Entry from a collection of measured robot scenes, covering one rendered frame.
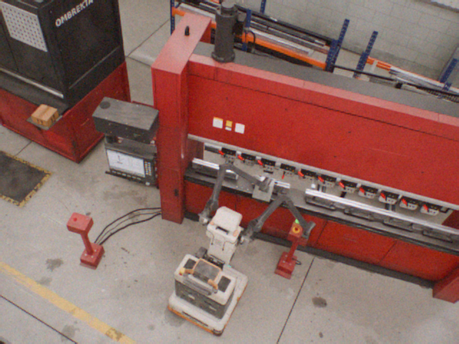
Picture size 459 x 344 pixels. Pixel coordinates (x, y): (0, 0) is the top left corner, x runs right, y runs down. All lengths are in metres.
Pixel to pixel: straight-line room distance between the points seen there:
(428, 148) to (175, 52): 2.23
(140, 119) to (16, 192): 2.65
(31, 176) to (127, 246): 1.63
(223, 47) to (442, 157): 2.02
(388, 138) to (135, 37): 5.24
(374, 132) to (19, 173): 4.32
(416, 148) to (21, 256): 4.20
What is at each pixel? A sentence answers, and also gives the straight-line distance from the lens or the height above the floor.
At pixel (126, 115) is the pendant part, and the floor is 1.95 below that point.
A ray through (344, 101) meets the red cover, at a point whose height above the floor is 2.27.
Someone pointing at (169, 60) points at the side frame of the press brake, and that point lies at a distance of 3.60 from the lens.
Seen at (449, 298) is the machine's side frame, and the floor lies 0.08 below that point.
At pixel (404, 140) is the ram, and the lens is 3.82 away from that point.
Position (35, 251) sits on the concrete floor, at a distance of 5.34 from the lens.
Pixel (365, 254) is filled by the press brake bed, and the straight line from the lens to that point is 5.06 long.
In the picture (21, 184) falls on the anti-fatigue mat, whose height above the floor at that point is 0.01.
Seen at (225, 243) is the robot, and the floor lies 1.14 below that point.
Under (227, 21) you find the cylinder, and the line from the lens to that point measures 3.39.
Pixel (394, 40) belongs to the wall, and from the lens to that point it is 7.94.
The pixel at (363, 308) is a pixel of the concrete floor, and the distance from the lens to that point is 5.16.
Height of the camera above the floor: 4.50
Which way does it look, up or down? 52 degrees down
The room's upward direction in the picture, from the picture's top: 7 degrees clockwise
